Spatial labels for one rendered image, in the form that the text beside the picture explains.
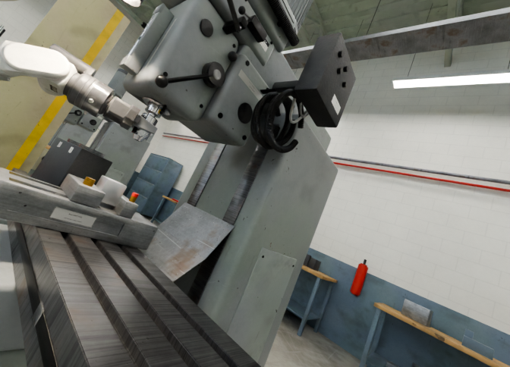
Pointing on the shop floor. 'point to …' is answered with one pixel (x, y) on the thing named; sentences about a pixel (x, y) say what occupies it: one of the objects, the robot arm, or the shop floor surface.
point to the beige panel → (23, 128)
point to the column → (256, 231)
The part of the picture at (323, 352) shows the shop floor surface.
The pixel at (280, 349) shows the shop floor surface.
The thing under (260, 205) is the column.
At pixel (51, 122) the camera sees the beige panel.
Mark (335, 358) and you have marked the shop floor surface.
